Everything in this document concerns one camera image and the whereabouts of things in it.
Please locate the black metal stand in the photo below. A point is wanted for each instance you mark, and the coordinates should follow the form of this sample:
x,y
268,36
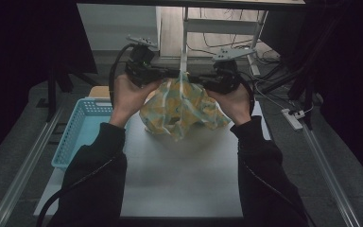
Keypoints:
x,y
52,94
307,88

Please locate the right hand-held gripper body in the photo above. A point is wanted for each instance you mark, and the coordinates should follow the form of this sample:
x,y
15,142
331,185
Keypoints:
x,y
225,77

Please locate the light blue plastic basket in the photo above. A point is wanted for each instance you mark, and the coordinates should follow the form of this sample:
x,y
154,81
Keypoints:
x,y
85,132

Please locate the white desk frame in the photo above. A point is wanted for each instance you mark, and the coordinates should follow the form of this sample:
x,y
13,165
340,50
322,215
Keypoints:
x,y
220,26

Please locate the grey cabinet panel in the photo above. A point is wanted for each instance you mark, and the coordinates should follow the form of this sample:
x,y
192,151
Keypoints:
x,y
107,25

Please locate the white table mat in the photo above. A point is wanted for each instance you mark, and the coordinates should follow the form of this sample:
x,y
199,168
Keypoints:
x,y
182,176

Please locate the person's left hand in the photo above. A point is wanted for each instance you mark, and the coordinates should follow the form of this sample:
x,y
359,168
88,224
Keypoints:
x,y
127,97

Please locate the aluminium rail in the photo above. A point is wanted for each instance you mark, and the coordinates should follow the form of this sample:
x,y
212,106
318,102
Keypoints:
x,y
25,170
331,176

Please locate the person's right hand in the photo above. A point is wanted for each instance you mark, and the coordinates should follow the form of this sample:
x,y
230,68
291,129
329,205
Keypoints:
x,y
236,105

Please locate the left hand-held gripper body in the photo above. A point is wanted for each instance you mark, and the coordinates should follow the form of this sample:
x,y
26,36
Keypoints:
x,y
141,67

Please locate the white power strip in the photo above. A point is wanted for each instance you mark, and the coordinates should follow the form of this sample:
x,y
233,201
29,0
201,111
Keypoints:
x,y
292,119

